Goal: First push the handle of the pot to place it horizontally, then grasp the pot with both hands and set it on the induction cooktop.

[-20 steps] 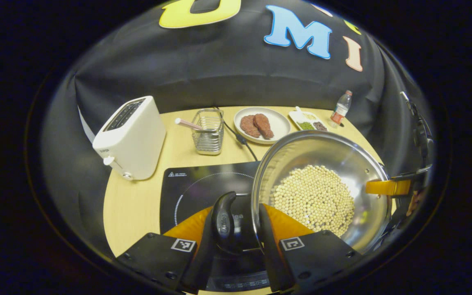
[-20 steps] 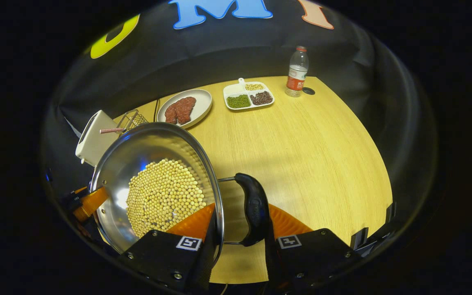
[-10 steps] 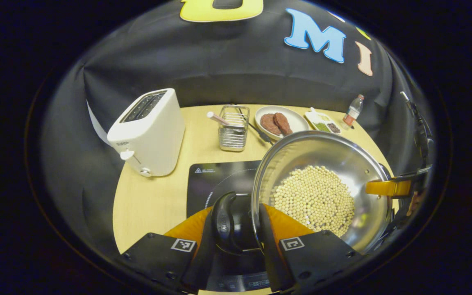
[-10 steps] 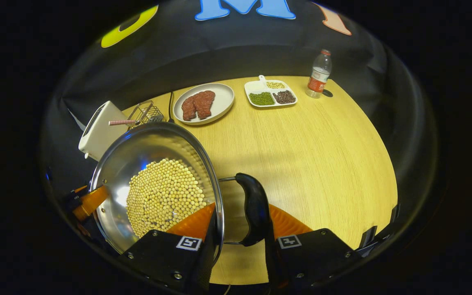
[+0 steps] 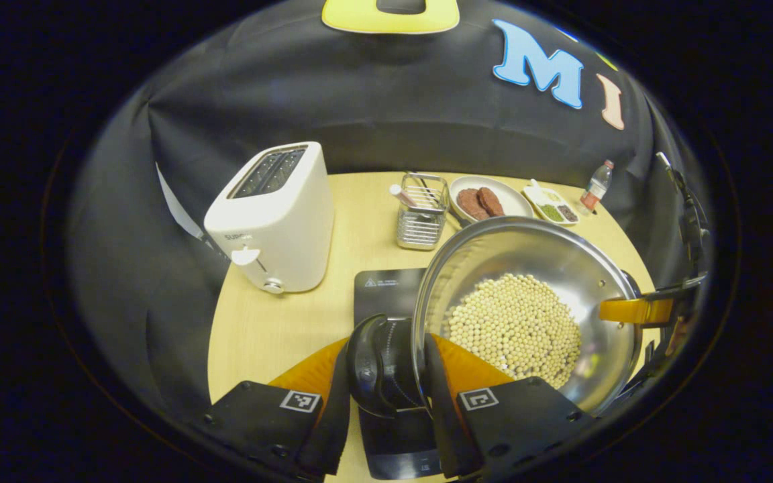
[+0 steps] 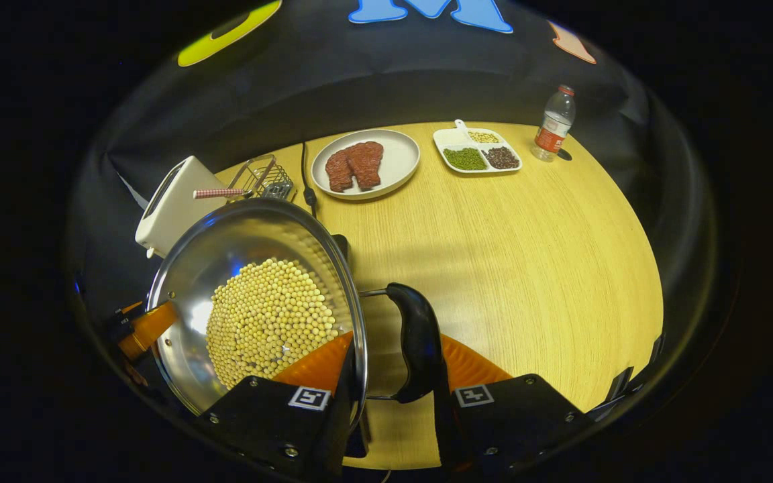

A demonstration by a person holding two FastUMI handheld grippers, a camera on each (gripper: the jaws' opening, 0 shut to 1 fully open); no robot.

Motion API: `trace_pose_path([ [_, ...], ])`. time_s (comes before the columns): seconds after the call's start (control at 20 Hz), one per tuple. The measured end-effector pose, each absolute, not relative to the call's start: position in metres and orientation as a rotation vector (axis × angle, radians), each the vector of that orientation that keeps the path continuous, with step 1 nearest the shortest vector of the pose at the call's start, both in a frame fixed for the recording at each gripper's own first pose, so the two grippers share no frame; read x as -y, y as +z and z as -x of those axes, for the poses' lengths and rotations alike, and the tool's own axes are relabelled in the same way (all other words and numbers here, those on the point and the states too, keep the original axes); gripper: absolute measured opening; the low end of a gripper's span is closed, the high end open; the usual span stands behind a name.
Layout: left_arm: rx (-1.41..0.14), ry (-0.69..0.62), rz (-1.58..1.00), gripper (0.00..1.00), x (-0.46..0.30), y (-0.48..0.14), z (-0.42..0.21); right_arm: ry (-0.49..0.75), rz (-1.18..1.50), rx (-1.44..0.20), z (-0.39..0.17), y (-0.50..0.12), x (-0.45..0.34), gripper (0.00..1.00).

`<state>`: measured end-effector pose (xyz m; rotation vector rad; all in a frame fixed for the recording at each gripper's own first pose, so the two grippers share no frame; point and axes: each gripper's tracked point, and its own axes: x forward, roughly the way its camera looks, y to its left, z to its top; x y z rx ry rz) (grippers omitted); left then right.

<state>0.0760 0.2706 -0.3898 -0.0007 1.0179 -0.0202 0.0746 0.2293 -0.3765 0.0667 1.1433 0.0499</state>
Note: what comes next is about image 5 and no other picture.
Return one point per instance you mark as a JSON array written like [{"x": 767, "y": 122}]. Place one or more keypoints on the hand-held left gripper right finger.
[{"x": 441, "y": 422}]

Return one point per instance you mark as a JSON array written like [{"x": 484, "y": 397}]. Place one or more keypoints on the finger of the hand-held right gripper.
[{"x": 638, "y": 310}]

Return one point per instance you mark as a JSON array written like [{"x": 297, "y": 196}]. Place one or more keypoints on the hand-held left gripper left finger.
[{"x": 334, "y": 429}]

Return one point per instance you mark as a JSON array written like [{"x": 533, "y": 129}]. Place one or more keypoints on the black induction cooktop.
[{"x": 386, "y": 288}]

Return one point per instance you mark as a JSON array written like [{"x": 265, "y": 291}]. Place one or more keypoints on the clear plastic water bottle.
[{"x": 594, "y": 191}]

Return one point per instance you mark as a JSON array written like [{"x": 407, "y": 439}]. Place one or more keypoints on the pile of yellow soybeans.
[{"x": 514, "y": 329}]

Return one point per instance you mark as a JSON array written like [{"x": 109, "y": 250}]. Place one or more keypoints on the pile of dark red beans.
[{"x": 568, "y": 214}]

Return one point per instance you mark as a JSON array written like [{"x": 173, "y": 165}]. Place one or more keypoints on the pile of green beans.
[{"x": 551, "y": 212}]

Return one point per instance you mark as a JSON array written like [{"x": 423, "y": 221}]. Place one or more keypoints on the pile of pale yellow beans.
[{"x": 553, "y": 196}]

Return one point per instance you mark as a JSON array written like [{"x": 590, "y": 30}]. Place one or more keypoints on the white divided dish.
[{"x": 534, "y": 196}]

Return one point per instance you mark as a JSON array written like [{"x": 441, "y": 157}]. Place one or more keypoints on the white oval plate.
[{"x": 514, "y": 198}]

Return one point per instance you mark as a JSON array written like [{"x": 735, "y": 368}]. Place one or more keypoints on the red meat slice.
[
  {"x": 468, "y": 203},
  {"x": 492, "y": 200}
]

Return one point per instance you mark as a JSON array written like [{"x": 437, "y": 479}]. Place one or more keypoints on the white toaster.
[{"x": 279, "y": 228}]

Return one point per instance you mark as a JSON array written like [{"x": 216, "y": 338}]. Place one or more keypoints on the pink striped straw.
[{"x": 403, "y": 196}]

